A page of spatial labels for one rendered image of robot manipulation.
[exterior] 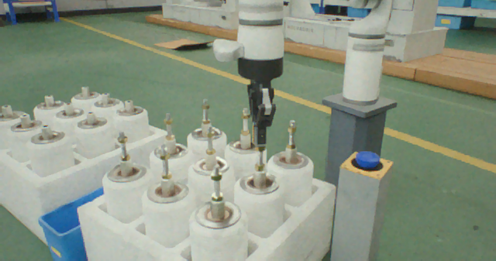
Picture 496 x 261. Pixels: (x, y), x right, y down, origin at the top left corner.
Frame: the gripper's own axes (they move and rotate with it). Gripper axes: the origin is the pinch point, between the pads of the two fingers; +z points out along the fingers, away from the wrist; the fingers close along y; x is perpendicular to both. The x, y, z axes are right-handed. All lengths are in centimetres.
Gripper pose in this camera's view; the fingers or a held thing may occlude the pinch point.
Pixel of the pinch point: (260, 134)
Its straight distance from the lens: 66.1
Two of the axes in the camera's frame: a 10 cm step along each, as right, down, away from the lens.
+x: -9.8, 0.7, -1.7
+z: 0.0, 9.3, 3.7
